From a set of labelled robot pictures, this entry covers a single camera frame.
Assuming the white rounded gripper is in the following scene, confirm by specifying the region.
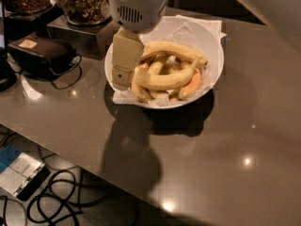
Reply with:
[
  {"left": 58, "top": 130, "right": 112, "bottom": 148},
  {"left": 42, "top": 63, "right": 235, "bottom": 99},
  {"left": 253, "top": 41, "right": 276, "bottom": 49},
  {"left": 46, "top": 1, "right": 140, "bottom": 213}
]
[{"left": 109, "top": 0, "right": 168, "bottom": 90}]

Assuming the curved yellow banana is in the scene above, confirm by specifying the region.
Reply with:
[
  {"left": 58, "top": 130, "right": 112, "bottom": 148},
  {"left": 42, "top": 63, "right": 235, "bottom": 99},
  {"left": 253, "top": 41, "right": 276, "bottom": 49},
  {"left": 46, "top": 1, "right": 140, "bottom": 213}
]
[{"left": 135, "top": 57, "right": 200, "bottom": 90}]

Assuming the back long yellow banana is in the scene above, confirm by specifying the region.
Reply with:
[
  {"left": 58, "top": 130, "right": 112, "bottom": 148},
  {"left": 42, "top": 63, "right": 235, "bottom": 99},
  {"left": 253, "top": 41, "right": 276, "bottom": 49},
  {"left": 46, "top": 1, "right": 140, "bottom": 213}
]
[{"left": 141, "top": 40, "right": 208, "bottom": 66}]

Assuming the middle short yellow banana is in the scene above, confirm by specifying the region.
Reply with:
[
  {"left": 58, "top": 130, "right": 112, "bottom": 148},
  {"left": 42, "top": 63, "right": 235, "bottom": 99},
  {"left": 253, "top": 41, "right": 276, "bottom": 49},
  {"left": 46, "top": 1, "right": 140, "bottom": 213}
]
[{"left": 148, "top": 56, "right": 168, "bottom": 75}]

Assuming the lower left yellow banana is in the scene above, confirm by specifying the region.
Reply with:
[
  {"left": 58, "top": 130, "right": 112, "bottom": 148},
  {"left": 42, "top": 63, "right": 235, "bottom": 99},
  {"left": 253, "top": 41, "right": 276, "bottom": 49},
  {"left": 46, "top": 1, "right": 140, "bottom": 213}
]
[{"left": 131, "top": 80, "right": 153, "bottom": 104}]

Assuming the white round bowl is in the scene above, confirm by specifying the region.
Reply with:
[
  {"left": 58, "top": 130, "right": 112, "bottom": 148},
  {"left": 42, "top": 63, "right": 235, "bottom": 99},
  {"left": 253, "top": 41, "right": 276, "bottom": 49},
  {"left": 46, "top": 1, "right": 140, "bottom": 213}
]
[{"left": 104, "top": 15, "right": 224, "bottom": 109}]

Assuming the orange-tinted right banana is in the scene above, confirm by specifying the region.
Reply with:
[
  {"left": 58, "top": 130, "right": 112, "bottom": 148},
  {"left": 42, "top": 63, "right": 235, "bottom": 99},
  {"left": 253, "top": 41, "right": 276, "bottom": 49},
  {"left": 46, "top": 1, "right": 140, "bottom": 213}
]
[{"left": 178, "top": 69, "right": 202, "bottom": 100}]

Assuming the glass jar of granola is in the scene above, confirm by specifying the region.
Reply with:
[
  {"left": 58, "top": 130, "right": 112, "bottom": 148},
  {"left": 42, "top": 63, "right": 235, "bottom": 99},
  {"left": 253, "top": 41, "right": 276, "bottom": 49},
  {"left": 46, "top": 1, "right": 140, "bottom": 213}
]
[{"left": 58, "top": 0, "right": 110, "bottom": 25}]

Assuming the white paper napkin liner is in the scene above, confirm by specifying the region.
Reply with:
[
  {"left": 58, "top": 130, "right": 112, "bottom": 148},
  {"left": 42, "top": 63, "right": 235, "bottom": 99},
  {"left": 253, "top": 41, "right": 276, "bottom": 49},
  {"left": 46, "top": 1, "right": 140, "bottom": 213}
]
[{"left": 104, "top": 15, "right": 225, "bottom": 109}]

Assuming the dark stand left edge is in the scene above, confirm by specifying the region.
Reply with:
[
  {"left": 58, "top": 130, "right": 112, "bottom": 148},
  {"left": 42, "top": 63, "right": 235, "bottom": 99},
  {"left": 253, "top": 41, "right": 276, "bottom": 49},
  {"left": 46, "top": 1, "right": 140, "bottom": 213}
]
[{"left": 0, "top": 0, "right": 17, "bottom": 91}]

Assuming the blue object on floor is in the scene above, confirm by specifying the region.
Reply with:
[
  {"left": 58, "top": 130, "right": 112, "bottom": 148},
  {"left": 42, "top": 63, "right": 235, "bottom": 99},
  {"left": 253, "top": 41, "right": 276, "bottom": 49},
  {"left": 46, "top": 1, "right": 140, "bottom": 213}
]
[{"left": 0, "top": 145, "right": 22, "bottom": 173}]

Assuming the steel pedestal block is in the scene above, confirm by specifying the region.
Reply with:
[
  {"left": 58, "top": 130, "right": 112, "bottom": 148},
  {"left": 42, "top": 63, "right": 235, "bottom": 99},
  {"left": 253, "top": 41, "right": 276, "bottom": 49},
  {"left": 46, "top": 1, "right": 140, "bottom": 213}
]
[{"left": 48, "top": 16, "right": 119, "bottom": 59}]

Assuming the black cable on table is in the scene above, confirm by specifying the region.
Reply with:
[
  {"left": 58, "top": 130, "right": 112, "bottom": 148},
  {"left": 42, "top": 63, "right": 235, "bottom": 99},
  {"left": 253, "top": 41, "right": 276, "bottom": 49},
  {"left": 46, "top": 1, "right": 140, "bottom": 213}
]
[{"left": 18, "top": 54, "right": 84, "bottom": 90}]

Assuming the black cable on floor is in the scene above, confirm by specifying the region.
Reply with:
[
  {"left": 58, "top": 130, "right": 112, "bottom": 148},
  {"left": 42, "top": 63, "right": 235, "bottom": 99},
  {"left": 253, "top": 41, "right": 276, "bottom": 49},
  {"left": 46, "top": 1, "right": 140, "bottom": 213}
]
[{"left": 25, "top": 169, "right": 117, "bottom": 226}]

